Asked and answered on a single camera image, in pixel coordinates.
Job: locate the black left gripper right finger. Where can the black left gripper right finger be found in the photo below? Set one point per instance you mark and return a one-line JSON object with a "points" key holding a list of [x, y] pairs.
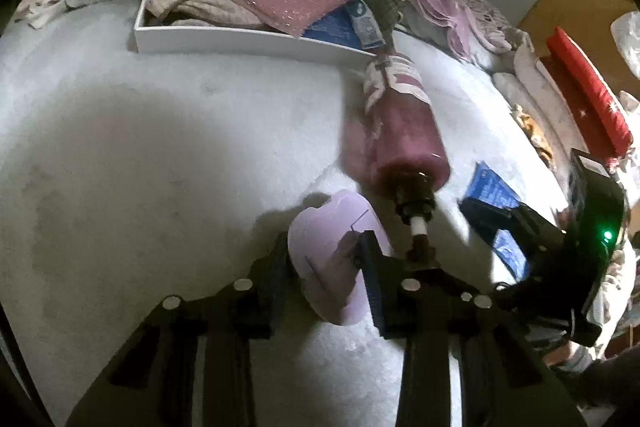
{"points": [[466, 362]]}

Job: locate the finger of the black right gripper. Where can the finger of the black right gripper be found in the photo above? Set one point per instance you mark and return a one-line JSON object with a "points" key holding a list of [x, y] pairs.
{"points": [[414, 201], [542, 243]]}

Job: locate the green plaid cloth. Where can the green plaid cloth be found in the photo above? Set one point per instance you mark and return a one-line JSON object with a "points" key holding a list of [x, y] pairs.
{"points": [[387, 13]]}

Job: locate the floral white quilt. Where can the floral white quilt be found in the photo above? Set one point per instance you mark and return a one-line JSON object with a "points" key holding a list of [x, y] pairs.
{"points": [[537, 104]]}

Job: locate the beige plaid bear bag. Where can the beige plaid bear bag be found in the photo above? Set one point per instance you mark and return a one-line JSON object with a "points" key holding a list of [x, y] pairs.
{"points": [[222, 13]]}

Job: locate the blue flat packet on bed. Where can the blue flat packet on bed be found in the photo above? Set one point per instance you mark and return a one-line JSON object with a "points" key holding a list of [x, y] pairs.
{"points": [[484, 202]]}

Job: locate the blue flat packet in box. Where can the blue flat packet in box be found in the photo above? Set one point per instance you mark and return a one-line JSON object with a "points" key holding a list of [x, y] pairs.
{"points": [[335, 27]]}

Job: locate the red pillow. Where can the red pillow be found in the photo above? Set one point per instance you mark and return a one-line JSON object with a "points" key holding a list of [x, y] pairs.
{"points": [[600, 116]]}

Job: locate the white blue bandage packet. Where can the white blue bandage packet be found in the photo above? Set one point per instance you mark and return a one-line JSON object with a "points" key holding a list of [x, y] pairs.
{"points": [[365, 25]]}

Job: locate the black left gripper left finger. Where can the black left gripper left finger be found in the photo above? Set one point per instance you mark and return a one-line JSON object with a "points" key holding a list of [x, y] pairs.
{"points": [[188, 362]]}

